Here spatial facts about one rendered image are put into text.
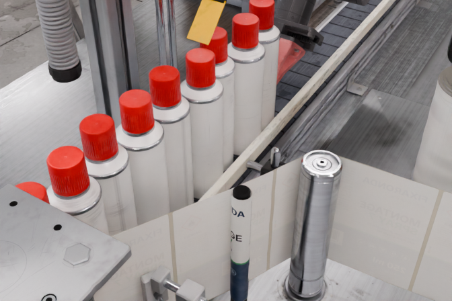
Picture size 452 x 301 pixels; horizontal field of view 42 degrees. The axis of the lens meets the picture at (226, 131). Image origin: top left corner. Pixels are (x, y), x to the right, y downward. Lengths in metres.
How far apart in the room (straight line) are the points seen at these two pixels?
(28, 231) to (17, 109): 0.68
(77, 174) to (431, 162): 0.41
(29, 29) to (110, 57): 2.35
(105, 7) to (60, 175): 0.26
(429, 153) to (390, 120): 0.21
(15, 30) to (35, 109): 2.07
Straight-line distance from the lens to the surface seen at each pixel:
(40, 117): 1.03
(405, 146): 0.89
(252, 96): 0.77
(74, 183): 0.54
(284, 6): 0.87
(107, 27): 0.74
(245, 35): 0.73
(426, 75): 1.16
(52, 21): 0.62
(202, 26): 0.70
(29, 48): 2.94
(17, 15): 3.25
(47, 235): 0.40
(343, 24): 1.18
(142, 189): 0.65
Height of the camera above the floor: 1.43
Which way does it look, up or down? 39 degrees down
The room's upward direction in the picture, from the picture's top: straight up
